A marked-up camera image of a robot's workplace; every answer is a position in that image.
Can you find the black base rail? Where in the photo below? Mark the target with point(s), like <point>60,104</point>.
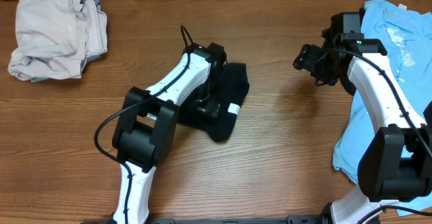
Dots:
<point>229,220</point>

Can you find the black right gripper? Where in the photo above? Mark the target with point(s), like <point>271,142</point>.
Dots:
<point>306,61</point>

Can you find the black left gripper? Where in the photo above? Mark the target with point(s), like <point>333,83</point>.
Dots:
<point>210,106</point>

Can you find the light blue t-shirt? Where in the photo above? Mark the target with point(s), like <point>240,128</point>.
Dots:
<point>406,36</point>

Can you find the black t-shirt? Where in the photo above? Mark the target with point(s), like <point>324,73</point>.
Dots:
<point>230,90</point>

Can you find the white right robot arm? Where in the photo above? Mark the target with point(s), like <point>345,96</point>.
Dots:
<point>396,167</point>

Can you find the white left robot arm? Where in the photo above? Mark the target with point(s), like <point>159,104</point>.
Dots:
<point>145,129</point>

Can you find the beige crumpled garment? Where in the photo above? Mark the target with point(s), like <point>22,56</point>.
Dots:
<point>57,38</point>

